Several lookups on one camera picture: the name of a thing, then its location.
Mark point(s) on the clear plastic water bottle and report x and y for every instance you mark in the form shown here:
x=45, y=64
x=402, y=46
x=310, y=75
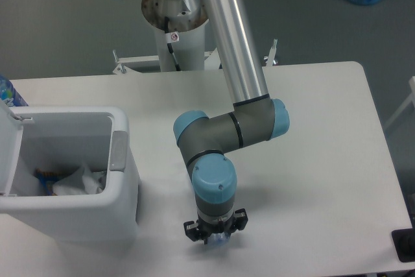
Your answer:
x=217, y=239

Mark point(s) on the blue snack wrapper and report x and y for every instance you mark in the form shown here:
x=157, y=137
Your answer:
x=48, y=179

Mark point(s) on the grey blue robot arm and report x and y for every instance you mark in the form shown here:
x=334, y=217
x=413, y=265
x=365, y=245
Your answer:
x=204, y=141

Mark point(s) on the blue labelled bottle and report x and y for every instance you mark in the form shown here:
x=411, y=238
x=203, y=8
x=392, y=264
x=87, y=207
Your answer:
x=9, y=95

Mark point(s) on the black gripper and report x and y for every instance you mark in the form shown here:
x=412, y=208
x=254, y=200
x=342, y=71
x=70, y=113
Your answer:
x=201, y=230

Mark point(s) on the black device at table edge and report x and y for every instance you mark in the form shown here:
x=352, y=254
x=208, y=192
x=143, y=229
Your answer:
x=404, y=244

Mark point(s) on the white frame at right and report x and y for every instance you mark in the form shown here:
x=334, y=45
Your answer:
x=402, y=111

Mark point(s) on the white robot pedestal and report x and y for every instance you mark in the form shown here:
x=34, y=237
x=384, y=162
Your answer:
x=179, y=30

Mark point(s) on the clear plastic bag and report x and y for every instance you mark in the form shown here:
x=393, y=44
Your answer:
x=83, y=181

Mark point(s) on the white trash can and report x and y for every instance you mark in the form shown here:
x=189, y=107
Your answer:
x=60, y=139

